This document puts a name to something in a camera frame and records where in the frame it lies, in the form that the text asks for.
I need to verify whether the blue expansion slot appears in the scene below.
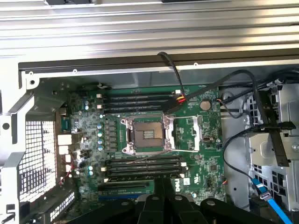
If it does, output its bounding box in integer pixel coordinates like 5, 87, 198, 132
98, 196, 141, 204

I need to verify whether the black expansion slot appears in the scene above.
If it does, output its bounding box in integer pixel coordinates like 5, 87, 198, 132
97, 181, 150, 191

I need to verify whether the black RAM slot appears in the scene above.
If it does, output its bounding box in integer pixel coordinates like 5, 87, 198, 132
96, 90, 183, 98
96, 103, 175, 109
106, 161, 189, 167
100, 166, 189, 173
102, 108, 169, 114
106, 155, 183, 162
102, 171, 187, 183
102, 97, 178, 103

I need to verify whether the thin metal locking lever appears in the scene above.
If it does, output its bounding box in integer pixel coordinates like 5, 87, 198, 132
127, 148, 174, 164

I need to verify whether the green motherboard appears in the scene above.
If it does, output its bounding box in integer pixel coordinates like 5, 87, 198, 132
56, 84, 228, 212

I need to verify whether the CPU socket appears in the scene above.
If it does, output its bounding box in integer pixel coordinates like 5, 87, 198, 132
121, 115, 175, 156

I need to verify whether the metal socket cover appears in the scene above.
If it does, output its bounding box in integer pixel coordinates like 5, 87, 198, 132
174, 115, 203, 152

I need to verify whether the silver metal drive cage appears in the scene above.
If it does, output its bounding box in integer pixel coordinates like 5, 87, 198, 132
242, 83, 299, 212

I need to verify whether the silver coin cell battery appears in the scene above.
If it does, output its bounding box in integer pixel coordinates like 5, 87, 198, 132
200, 99, 212, 111

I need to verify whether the silver rear port block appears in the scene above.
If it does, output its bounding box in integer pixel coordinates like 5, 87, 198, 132
57, 133, 73, 174

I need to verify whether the open silver PC case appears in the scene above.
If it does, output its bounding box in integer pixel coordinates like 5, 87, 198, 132
0, 56, 299, 224

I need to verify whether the black curved case wire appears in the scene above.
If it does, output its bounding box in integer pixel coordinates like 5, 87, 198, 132
222, 125, 266, 185

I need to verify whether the black looped board wire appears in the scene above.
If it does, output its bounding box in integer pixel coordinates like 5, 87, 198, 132
218, 98, 245, 119

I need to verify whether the black disk power wire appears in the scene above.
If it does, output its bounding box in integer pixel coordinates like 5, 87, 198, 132
163, 69, 269, 129

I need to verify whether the black flat strap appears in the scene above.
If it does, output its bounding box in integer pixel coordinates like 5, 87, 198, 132
256, 88, 297, 167

